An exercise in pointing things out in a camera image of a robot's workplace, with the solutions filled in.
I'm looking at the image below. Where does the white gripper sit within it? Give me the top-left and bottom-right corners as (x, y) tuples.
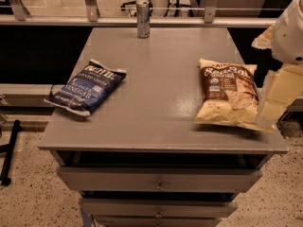
(252, 0), (303, 128)

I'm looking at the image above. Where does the silver redbull can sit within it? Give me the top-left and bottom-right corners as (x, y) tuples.
(136, 0), (150, 38)

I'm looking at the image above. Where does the blue kettle chip bag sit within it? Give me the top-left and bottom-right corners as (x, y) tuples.
(45, 60), (126, 116)

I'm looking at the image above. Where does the yellow sea salt chip bag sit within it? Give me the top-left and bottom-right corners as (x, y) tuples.
(194, 59), (276, 132)

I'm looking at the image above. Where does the grey drawer cabinet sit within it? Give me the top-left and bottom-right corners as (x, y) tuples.
(37, 26), (290, 227)

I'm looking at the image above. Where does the top grey drawer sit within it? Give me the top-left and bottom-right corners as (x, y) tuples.
(58, 167), (261, 193)

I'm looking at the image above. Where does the grey drawer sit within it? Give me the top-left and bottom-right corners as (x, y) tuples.
(58, 167), (261, 193)
(80, 199), (238, 218)
(95, 216), (220, 227)

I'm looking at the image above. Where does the bottom grey drawer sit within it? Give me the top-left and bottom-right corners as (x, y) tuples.
(95, 216), (220, 227)

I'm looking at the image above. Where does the middle grey drawer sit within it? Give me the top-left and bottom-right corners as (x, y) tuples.
(80, 199), (238, 218)

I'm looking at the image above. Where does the black metal stand leg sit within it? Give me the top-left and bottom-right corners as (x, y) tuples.
(0, 120), (22, 186)

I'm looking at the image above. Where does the metal railing frame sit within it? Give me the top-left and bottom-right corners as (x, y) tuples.
(0, 0), (276, 27)

